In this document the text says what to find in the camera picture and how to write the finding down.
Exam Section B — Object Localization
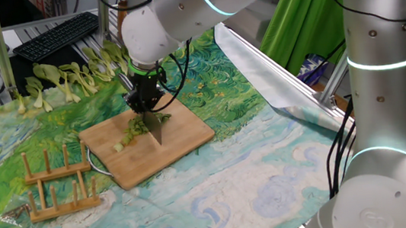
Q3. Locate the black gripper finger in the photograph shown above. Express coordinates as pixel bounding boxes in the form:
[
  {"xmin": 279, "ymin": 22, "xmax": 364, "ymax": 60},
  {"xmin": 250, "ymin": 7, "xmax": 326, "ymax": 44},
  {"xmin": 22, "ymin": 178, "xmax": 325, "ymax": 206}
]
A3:
[
  {"xmin": 149, "ymin": 91, "xmax": 168, "ymax": 112},
  {"xmin": 123, "ymin": 88, "xmax": 153, "ymax": 117}
]

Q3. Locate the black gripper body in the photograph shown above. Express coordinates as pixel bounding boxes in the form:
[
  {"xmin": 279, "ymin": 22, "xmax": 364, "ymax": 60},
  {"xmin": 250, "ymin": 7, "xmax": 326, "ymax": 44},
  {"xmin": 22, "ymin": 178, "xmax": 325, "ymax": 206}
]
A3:
[{"xmin": 129, "ymin": 71, "xmax": 167, "ymax": 114}]

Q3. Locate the green pakchoi with long stem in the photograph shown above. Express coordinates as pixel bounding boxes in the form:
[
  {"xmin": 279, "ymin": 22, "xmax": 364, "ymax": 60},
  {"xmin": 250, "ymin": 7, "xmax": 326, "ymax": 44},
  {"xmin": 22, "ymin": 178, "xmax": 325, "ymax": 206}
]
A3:
[{"xmin": 155, "ymin": 111, "xmax": 174, "ymax": 125}]

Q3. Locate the steel cleaver knife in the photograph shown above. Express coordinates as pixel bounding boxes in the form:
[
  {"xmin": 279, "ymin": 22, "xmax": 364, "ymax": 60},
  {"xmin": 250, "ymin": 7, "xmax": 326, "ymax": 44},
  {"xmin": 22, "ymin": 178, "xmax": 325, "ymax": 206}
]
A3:
[{"xmin": 117, "ymin": 68, "xmax": 165, "ymax": 149}]

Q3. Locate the spare green pakchoi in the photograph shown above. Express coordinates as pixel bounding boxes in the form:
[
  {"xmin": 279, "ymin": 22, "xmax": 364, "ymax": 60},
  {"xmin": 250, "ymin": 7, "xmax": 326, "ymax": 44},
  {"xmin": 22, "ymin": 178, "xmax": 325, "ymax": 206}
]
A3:
[
  {"xmin": 82, "ymin": 43, "xmax": 117, "ymax": 81},
  {"xmin": 32, "ymin": 59, "xmax": 82, "ymax": 108},
  {"xmin": 24, "ymin": 75, "xmax": 46, "ymax": 110},
  {"xmin": 42, "ymin": 98, "xmax": 54, "ymax": 114},
  {"xmin": 11, "ymin": 88, "xmax": 27, "ymax": 116},
  {"xmin": 102, "ymin": 37, "xmax": 131, "ymax": 76},
  {"xmin": 80, "ymin": 59, "xmax": 112, "ymax": 85},
  {"xmin": 58, "ymin": 59, "xmax": 99, "ymax": 100}
]

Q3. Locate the wooden cutting board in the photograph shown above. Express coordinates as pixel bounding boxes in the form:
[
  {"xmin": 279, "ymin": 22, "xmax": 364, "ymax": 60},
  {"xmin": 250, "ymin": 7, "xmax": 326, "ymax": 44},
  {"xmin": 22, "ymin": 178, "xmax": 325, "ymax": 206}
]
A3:
[{"xmin": 75, "ymin": 88, "xmax": 221, "ymax": 196}]

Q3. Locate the cardboard box with orange tape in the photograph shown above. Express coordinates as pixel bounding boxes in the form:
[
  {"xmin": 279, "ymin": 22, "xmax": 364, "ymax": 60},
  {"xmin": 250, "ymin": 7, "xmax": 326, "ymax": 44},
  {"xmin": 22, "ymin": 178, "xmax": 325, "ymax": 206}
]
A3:
[{"xmin": 113, "ymin": 0, "xmax": 132, "ymax": 36}]

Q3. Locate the black computer keyboard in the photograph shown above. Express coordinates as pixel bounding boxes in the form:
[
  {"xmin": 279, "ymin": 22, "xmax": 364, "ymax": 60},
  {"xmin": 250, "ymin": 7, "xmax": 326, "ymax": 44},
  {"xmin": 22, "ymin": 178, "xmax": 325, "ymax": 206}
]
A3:
[{"xmin": 9, "ymin": 9, "xmax": 104, "ymax": 66}]

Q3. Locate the wooden peg dish rack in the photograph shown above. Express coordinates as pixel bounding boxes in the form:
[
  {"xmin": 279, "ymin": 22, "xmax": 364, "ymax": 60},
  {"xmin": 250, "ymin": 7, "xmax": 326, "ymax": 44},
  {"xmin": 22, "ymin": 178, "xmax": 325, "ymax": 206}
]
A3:
[{"xmin": 20, "ymin": 140, "xmax": 104, "ymax": 224}]

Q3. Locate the painted landscape tablecloth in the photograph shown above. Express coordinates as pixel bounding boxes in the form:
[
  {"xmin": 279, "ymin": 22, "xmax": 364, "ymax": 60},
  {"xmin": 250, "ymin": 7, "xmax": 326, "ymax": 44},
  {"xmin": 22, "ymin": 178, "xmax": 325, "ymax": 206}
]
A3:
[{"xmin": 0, "ymin": 13, "xmax": 366, "ymax": 228}]

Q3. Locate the black desk mat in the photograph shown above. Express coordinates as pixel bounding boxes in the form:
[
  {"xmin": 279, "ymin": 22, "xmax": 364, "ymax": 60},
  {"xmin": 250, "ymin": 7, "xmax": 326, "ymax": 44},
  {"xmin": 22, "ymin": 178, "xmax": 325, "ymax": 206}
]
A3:
[{"xmin": 8, "ymin": 43, "xmax": 89, "ymax": 94}]

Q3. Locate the blue white patterned bag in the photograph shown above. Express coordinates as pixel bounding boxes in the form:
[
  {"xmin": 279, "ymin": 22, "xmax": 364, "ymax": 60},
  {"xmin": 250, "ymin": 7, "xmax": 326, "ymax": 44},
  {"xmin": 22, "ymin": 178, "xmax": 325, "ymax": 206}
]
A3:
[{"xmin": 295, "ymin": 52, "xmax": 333, "ymax": 88}]

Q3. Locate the clear plastic bag of screws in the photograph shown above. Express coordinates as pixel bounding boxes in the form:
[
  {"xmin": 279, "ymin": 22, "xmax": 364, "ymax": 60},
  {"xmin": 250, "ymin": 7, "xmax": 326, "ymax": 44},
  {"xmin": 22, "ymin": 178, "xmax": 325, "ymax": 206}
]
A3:
[{"xmin": 0, "ymin": 204, "xmax": 32, "ymax": 228}]

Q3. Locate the green curtain cloth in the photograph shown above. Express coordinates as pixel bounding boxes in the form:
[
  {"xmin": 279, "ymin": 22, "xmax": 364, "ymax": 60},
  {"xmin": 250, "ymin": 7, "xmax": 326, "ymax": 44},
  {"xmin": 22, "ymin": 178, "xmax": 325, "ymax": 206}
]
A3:
[{"xmin": 254, "ymin": 0, "xmax": 352, "ymax": 79}]

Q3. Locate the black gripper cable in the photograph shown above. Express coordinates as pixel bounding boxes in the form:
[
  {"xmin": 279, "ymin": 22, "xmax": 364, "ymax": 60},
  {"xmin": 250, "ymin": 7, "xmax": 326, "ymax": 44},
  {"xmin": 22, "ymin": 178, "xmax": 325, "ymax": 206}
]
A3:
[{"xmin": 141, "ymin": 38, "xmax": 200, "ymax": 114}]

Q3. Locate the slanted aluminium frame beam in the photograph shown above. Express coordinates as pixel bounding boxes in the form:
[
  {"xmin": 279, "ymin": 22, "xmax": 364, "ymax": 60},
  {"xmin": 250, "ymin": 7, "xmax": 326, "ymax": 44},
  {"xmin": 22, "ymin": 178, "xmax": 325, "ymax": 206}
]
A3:
[{"xmin": 313, "ymin": 49, "xmax": 355, "ymax": 111}]

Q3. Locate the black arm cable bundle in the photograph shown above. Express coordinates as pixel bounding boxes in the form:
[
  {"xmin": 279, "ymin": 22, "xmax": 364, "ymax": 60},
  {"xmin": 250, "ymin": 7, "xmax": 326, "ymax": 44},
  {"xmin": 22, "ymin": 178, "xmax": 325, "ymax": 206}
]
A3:
[{"xmin": 318, "ymin": 96, "xmax": 365, "ymax": 198}]

